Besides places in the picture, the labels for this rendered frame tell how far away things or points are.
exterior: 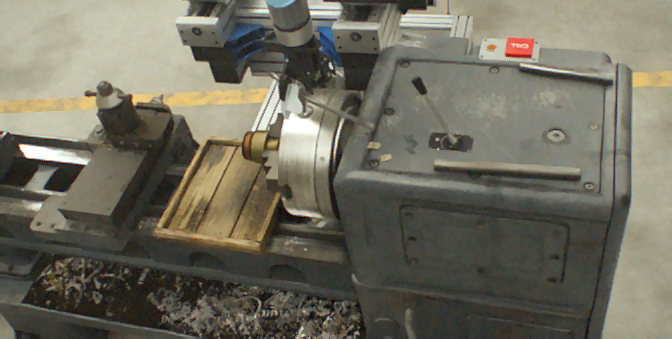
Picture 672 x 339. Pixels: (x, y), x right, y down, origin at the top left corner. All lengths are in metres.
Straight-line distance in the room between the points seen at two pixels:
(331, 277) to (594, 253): 0.70
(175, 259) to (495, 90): 1.03
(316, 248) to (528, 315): 0.54
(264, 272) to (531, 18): 2.35
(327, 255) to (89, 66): 2.65
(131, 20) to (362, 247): 3.06
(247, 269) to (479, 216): 0.77
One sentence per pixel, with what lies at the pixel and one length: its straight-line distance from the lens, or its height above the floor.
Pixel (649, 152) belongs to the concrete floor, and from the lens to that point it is 3.30.
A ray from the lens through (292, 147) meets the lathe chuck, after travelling 1.66.
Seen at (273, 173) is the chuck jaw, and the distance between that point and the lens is 1.73.
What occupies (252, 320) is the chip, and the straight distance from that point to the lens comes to 2.15.
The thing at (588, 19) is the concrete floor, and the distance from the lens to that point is 3.95.
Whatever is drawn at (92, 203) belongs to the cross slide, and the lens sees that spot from 2.06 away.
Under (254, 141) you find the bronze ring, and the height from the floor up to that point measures 1.12.
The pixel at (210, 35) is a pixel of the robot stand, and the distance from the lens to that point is 2.28.
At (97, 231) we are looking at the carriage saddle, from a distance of 2.05.
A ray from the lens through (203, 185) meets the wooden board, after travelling 2.09.
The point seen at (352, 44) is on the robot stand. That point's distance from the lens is 2.13.
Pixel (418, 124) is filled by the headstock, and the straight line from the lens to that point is 1.58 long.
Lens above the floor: 2.37
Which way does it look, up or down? 45 degrees down
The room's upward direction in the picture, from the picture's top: 11 degrees counter-clockwise
